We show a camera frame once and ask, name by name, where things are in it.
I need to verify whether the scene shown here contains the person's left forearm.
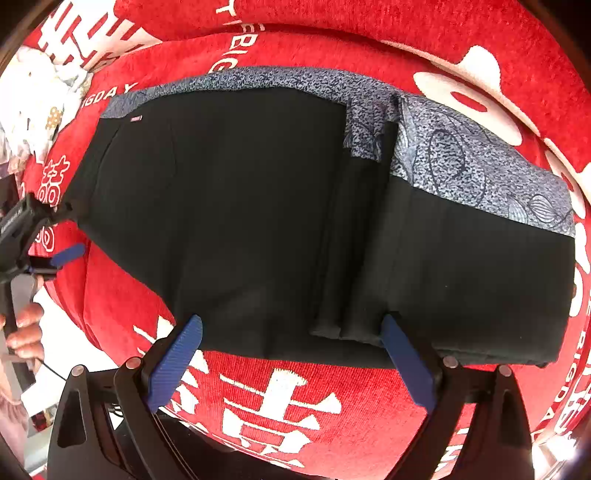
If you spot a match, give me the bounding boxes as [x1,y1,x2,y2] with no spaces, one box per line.
[0,357,31,462]

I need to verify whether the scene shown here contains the white crumpled cloth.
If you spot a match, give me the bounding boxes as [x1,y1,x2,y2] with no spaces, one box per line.
[0,46,94,163]

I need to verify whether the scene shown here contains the person's left hand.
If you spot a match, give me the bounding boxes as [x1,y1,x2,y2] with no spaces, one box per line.
[0,302,46,361]

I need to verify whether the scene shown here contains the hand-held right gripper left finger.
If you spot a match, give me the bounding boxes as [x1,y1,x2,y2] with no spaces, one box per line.
[48,315,204,480]

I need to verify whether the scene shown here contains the black cable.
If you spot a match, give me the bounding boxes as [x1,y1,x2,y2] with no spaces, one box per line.
[39,357,71,382]

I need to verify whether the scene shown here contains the black pants with blue trim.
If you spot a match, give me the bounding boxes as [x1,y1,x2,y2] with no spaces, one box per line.
[69,66,578,370]

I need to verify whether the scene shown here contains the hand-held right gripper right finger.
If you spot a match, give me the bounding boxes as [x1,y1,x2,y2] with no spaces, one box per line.
[381,314,536,480]

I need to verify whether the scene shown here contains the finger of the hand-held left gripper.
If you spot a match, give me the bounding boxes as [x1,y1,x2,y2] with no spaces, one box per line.
[28,243,88,278]
[44,200,88,228]

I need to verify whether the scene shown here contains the red printed blanket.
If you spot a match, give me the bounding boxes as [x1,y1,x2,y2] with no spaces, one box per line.
[18,0,591,480]

